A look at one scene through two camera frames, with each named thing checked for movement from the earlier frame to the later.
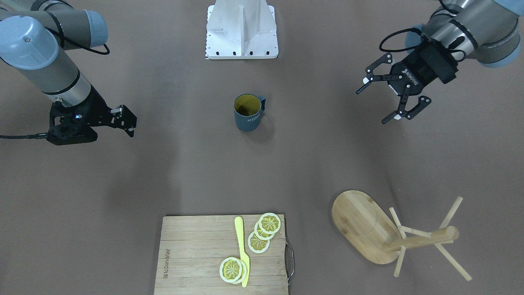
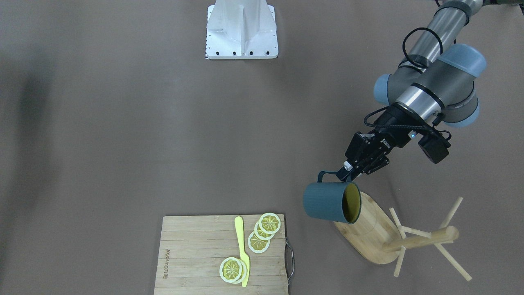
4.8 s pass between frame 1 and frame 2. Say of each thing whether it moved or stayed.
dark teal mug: moved
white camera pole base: stayed
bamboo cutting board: stayed
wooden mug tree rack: stayed
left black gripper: moved
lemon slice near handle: stayed
